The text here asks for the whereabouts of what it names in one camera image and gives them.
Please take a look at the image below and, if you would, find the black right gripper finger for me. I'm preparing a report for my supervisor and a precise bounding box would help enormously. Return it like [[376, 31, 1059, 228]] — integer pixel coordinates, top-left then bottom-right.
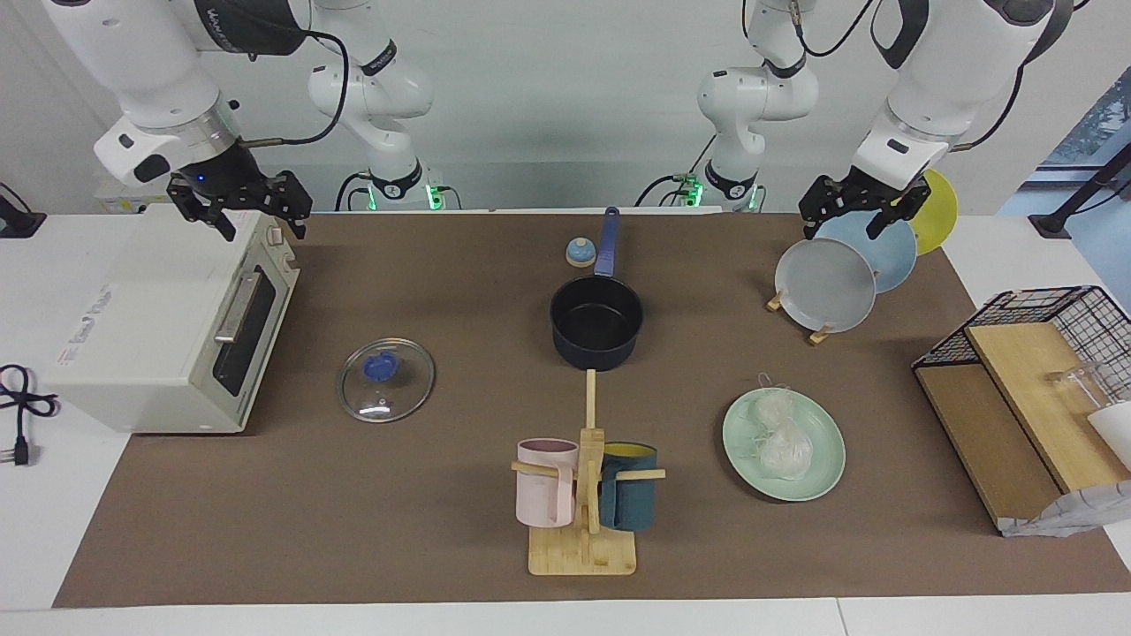
[[168, 177, 238, 242], [274, 170, 314, 241]]

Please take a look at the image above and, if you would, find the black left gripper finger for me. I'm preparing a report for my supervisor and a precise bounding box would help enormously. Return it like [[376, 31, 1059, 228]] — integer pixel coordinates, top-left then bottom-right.
[[799, 177, 840, 241], [868, 177, 930, 239]]

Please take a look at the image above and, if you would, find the glass lid with blue knob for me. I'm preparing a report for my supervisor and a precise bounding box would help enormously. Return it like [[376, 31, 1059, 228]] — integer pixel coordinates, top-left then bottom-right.
[[337, 338, 436, 423]]

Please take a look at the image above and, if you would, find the white vermicelli bundle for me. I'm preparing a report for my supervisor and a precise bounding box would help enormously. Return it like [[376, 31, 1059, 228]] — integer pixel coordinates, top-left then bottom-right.
[[738, 375, 814, 482]]

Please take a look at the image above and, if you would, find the yellow plate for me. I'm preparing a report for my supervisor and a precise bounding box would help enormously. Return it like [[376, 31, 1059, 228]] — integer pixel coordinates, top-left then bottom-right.
[[910, 168, 959, 257]]

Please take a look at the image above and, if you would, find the light blue plate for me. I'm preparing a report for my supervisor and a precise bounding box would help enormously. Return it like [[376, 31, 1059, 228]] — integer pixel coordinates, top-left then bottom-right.
[[817, 215, 918, 294]]

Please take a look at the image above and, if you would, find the grey plate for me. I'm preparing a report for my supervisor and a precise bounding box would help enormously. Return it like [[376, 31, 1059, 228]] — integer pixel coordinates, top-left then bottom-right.
[[775, 237, 877, 334]]

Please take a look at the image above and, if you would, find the wooden plate rack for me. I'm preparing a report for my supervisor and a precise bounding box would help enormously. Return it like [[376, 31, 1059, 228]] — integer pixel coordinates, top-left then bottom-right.
[[766, 265, 884, 346]]

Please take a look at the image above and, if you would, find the mint green plate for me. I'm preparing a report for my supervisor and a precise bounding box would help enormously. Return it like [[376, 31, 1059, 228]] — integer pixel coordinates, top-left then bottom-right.
[[722, 387, 846, 503]]

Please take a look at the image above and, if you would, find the white power strip box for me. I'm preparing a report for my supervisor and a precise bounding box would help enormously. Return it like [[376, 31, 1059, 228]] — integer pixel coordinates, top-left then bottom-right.
[[95, 181, 178, 214]]

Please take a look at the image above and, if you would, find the white toaster oven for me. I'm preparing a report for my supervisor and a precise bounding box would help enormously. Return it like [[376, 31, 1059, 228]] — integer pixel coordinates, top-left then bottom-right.
[[44, 204, 301, 435]]

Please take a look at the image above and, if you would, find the black desk clamp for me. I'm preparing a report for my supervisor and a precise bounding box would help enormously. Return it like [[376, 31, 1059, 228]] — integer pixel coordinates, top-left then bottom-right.
[[0, 183, 47, 238]]

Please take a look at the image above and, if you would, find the brown wooden board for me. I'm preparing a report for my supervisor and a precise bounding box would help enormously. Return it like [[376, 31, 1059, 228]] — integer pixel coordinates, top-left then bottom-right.
[[915, 364, 1066, 531]]

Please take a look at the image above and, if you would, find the clear glass cup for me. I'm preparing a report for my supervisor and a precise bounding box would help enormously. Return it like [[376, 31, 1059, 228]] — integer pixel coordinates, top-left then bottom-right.
[[1047, 364, 1110, 412]]

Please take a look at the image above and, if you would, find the dark blue saucepan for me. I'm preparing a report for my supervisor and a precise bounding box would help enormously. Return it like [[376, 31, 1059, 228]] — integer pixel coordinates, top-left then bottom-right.
[[550, 207, 644, 372]]

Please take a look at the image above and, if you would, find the white cup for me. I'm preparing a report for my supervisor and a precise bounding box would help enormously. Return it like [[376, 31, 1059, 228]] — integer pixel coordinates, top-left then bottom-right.
[[1087, 402, 1131, 469]]

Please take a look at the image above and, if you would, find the brown table mat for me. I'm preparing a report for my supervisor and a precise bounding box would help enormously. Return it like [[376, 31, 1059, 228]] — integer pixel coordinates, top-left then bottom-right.
[[53, 212, 1131, 609]]

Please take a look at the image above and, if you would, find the dark teal mug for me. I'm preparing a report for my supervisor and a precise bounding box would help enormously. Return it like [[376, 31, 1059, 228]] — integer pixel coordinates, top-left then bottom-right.
[[598, 442, 658, 532]]

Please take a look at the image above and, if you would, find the grey patterned cloth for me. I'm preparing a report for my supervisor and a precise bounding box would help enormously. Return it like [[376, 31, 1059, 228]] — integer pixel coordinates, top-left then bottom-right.
[[998, 481, 1131, 538]]

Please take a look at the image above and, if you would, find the pink mug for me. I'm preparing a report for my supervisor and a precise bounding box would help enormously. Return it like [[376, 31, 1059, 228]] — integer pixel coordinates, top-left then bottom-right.
[[516, 438, 580, 529]]

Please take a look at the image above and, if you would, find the wooden mug tree stand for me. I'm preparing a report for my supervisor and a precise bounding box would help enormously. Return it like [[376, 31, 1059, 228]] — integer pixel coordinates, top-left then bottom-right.
[[511, 369, 666, 577]]

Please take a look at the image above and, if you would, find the black right base cable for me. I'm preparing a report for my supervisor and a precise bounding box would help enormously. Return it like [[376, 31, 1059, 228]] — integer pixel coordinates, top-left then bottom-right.
[[334, 170, 374, 212]]

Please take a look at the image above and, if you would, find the black base cable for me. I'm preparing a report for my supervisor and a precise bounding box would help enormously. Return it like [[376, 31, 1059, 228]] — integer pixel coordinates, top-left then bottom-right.
[[634, 132, 718, 209], [334, 170, 374, 212]]

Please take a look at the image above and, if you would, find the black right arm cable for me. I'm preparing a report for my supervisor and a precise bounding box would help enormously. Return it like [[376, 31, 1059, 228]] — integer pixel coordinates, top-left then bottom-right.
[[240, 29, 353, 148]]

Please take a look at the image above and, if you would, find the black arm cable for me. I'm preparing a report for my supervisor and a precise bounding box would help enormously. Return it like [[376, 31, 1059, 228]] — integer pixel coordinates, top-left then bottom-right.
[[950, 62, 1028, 153], [240, 29, 353, 148]]

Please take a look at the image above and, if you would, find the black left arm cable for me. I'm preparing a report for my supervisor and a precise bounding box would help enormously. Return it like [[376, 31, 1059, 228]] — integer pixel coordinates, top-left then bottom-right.
[[950, 62, 1028, 153]]

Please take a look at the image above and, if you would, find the black wire basket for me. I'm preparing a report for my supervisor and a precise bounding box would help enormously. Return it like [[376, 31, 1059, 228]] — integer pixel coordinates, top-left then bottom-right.
[[912, 285, 1131, 407]]

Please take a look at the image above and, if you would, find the black left base cable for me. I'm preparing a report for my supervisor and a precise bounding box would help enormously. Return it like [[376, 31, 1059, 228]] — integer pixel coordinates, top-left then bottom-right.
[[634, 132, 718, 209]]

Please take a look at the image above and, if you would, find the black power cable with plug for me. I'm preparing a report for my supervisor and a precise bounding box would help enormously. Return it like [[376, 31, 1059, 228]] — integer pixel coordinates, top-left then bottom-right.
[[0, 364, 58, 467]]

